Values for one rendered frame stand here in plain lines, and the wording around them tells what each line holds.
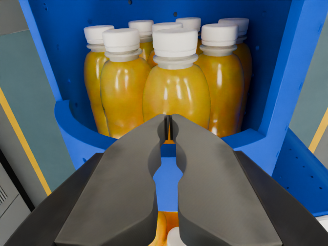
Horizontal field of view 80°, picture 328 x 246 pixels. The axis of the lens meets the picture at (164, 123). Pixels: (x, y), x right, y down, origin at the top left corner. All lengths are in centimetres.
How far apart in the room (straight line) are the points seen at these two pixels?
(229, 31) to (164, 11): 18
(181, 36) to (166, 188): 12
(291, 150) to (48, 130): 172
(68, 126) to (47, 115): 164
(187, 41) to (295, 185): 63
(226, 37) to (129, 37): 10
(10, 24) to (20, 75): 69
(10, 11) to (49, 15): 88
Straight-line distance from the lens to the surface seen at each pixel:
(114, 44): 22
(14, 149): 226
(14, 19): 117
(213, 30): 23
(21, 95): 186
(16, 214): 256
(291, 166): 78
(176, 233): 40
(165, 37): 17
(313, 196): 71
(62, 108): 24
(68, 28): 31
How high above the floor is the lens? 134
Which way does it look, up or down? 58 degrees down
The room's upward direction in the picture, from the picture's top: 176 degrees counter-clockwise
